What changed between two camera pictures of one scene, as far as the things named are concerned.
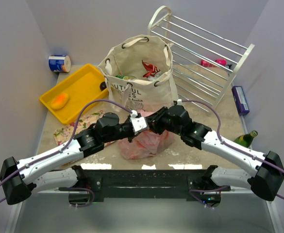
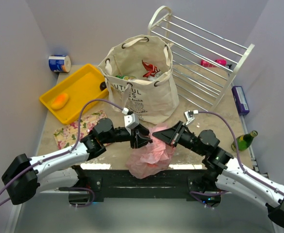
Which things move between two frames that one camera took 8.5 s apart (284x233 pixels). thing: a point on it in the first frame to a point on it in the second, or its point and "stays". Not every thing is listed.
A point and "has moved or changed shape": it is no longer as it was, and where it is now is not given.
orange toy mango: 59,101 stays
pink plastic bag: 145,143 has moved or changed shape
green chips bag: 126,77 stays
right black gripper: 159,119 to 178,135
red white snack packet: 153,73 stays
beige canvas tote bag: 139,73 stays
